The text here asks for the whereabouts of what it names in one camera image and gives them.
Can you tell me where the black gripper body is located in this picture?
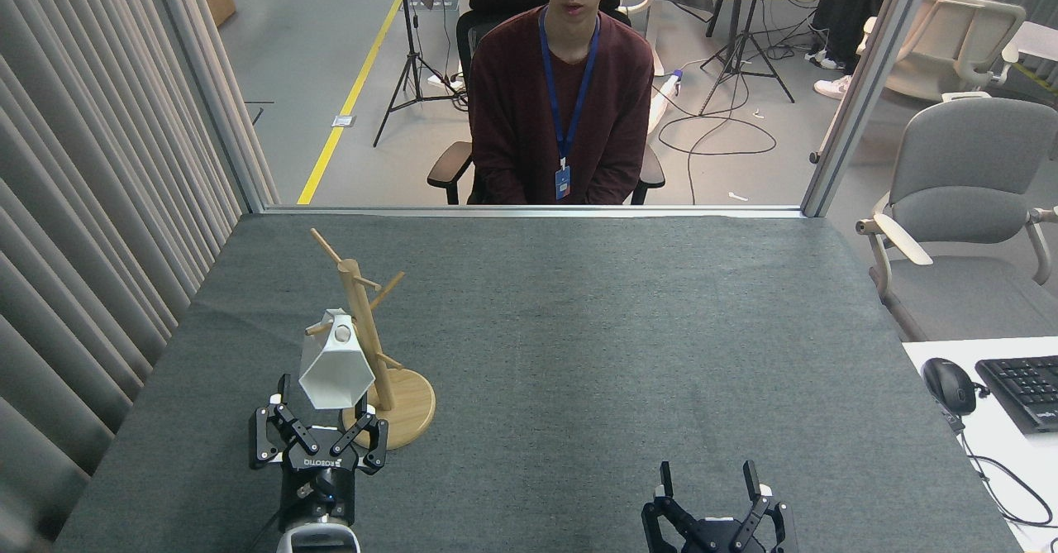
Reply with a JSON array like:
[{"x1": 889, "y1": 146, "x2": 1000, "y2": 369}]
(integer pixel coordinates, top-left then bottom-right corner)
[
  {"x1": 682, "y1": 516, "x2": 745, "y2": 553},
  {"x1": 281, "y1": 425, "x2": 358, "y2": 529}
]

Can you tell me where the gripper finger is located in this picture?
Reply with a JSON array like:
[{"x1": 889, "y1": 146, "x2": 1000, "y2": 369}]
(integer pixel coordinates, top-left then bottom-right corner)
[
  {"x1": 335, "y1": 404, "x2": 389, "y2": 475},
  {"x1": 732, "y1": 460, "x2": 797, "y2": 553},
  {"x1": 641, "y1": 460, "x2": 699, "y2": 553},
  {"x1": 250, "y1": 374, "x2": 311, "y2": 467}
]

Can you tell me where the white hexagonal cup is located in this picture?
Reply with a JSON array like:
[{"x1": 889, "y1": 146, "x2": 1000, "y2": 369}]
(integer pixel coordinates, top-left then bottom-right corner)
[{"x1": 298, "y1": 308, "x2": 377, "y2": 410}]

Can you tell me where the wooden cup rack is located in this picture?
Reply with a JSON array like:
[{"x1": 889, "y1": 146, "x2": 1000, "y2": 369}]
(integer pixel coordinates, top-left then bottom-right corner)
[{"x1": 306, "y1": 228, "x2": 436, "y2": 452}]

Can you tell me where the dark grey table cover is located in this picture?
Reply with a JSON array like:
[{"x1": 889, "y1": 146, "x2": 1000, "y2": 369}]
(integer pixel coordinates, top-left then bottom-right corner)
[{"x1": 54, "y1": 210, "x2": 1026, "y2": 553}]

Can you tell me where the black computer mouse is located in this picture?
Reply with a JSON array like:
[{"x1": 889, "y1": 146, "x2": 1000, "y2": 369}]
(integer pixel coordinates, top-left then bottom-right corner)
[{"x1": 922, "y1": 358, "x2": 978, "y2": 416}]

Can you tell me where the black keyboard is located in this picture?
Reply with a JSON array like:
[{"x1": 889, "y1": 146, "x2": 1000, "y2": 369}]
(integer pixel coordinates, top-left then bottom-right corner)
[{"x1": 975, "y1": 355, "x2": 1058, "y2": 435}]

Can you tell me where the black office chair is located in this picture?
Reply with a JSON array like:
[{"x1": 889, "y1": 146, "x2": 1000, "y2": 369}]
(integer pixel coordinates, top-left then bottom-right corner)
[{"x1": 427, "y1": 0, "x2": 666, "y2": 205}]

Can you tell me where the grey pleated curtain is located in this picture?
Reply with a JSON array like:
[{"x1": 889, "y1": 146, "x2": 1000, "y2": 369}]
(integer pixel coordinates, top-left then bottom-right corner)
[{"x1": 0, "y1": 0, "x2": 278, "y2": 553}]

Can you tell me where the seated person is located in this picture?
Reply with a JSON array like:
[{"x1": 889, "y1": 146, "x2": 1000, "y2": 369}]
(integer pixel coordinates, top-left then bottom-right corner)
[{"x1": 469, "y1": 0, "x2": 655, "y2": 205}]

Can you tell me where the grey office chair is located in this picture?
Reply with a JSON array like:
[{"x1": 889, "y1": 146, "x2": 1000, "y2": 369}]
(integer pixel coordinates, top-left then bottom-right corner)
[{"x1": 855, "y1": 97, "x2": 1058, "y2": 343}]

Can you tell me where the black tripod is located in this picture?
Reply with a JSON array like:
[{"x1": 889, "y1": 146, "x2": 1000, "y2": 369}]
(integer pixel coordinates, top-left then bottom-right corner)
[
  {"x1": 374, "y1": 0, "x2": 468, "y2": 147},
  {"x1": 698, "y1": 0, "x2": 796, "y2": 116}
]

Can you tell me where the beige armchair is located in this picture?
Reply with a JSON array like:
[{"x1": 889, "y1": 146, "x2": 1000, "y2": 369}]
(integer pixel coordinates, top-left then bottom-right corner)
[{"x1": 855, "y1": 0, "x2": 1026, "y2": 103}]

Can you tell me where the black mouse cable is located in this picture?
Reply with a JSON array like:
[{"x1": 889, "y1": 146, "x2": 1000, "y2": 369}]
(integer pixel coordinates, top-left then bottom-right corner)
[{"x1": 934, "y1": 396, "x2": 1058, "y2": 529}]

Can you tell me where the black floor cable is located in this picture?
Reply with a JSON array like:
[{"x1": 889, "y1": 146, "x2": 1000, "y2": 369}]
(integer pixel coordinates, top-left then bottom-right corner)
[{"x1": 657, "y1": 82, "x2": 778, "y2": 205}]

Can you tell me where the blue lanyard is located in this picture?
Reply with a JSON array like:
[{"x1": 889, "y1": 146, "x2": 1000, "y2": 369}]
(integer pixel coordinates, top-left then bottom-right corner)
[{"x1": 539, "y1": 6, "x2": 602, "y2": 167}]

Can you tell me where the silver frame post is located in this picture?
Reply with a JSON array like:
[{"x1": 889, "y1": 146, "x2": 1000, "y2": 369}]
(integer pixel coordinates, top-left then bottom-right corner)
[{"x1": 802, "y1": 0, "x2": 943, "y2": 217}]

